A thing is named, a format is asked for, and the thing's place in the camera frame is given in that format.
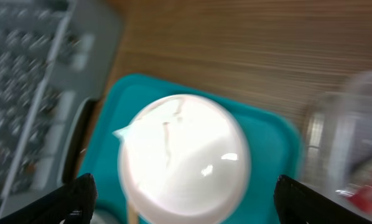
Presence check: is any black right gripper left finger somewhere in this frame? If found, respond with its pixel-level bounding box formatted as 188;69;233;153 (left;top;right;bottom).
0;174;98;224

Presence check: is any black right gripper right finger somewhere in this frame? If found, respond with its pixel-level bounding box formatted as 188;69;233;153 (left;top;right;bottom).
274;175;372;224

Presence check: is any red snack wrapper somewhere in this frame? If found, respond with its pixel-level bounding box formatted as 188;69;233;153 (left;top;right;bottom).
336;169;372;214

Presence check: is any large white round plate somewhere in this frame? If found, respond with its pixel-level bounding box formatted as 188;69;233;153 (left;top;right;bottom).
113;94;251;223

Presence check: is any clear plastic waste bin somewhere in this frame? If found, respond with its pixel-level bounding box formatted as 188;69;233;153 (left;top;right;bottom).
300;70;372;218

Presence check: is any grey dishwasher rack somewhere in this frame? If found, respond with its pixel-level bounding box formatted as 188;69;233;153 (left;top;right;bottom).
0;0;122;218

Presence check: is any teal plastic tray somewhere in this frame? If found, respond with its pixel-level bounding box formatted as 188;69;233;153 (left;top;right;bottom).
79;73;303;223

